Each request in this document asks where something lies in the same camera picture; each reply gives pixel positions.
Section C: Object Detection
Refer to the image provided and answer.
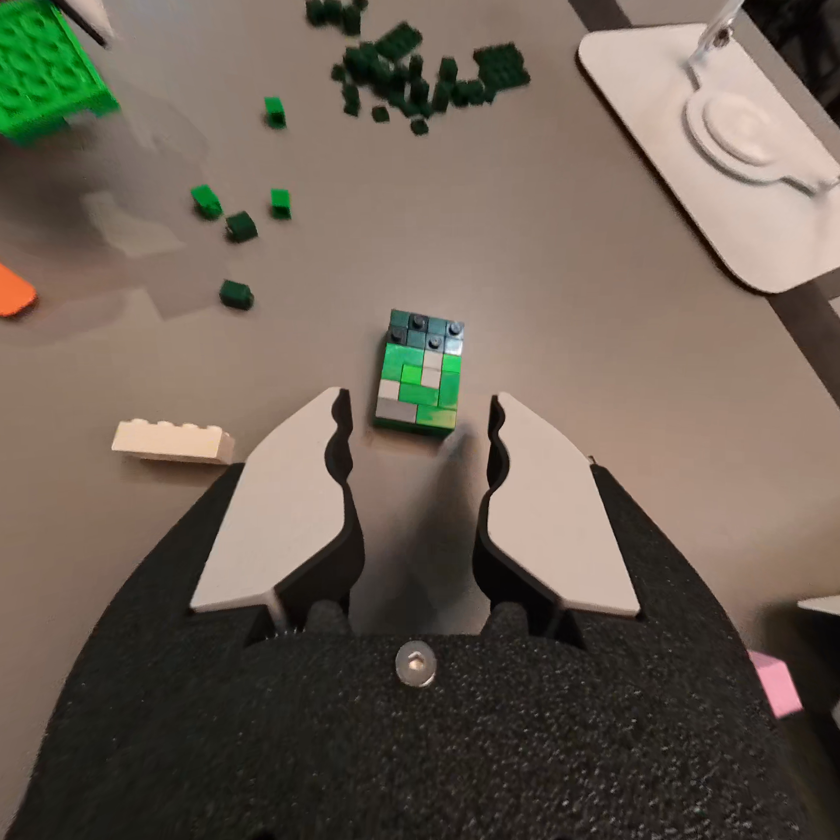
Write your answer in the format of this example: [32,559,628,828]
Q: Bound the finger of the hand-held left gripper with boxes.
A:
[56,0,114,48]

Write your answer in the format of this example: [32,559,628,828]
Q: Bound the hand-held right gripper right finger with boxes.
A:
[472,392,642,634]

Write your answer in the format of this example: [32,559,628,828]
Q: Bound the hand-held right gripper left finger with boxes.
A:
[189,386,366,634]

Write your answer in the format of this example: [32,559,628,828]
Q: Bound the green mosaic lego panel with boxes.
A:
[0,0,122,148]

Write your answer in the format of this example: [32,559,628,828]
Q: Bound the white lego brick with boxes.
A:
[110,419,236,467]

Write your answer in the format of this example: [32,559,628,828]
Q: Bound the green lego block dark studs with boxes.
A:
[374,308,467,439]

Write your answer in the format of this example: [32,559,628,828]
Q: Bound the pink lego pig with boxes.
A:
[748,650,805,719]

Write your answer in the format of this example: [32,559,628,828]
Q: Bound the orange lego brick separator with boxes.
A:
[0,262,39,320]

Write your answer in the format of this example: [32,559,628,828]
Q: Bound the pile of dark green lego pieces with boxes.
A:
[305,0,531,137]

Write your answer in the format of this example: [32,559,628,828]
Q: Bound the white stand base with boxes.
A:
[576,0,840,295]

